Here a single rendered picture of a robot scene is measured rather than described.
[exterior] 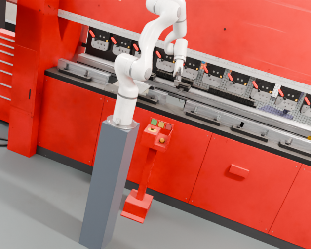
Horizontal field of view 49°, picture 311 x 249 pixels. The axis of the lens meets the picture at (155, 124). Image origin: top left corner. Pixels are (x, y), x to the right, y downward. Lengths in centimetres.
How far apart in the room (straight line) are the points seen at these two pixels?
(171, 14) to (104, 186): 115
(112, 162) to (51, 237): 83
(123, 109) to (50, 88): 130
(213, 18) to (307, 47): 72
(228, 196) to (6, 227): 178
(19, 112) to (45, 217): 104
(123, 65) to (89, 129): 128
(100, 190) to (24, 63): 141
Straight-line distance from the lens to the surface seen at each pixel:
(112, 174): 220
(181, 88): 308
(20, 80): 324
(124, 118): 206
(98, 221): 246
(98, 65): 336
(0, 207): 293
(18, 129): 344
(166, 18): 200
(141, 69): 192
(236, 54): 273
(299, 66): 276
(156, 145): 262
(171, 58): 281
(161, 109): 282
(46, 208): 293
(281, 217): 314
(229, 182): 298
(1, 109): 397
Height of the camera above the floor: 191
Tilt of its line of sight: 24 degrees down
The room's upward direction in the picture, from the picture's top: 15 degrees clockwise
